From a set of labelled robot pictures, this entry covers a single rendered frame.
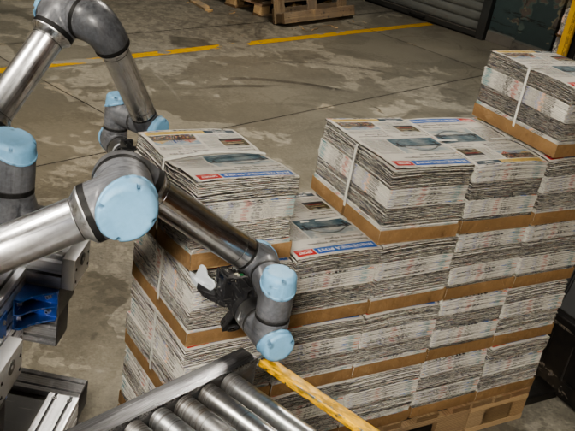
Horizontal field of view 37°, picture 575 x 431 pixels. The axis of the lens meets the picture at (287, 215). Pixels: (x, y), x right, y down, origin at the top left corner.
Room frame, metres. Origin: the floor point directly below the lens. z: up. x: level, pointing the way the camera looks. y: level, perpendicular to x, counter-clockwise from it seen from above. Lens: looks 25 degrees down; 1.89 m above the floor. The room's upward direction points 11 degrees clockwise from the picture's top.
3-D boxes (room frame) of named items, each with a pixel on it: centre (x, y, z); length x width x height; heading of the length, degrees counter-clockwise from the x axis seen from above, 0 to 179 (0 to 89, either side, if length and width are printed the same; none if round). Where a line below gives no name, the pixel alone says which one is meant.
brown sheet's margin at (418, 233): (2.42, -0.28, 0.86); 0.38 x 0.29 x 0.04; 33
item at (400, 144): (2.42, -0.28, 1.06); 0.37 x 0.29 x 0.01; 33
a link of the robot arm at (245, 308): (1.64, 0.04, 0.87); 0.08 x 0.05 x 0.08; 123
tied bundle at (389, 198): (2.42, -0.28, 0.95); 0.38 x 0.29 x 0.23; 33
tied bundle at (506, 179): (2.59, -0.52, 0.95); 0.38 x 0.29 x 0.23; 34
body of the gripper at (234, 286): (1.71, 0.08, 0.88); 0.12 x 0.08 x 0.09; 33
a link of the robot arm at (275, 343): (1.58, -0.01, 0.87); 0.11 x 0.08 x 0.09; 33
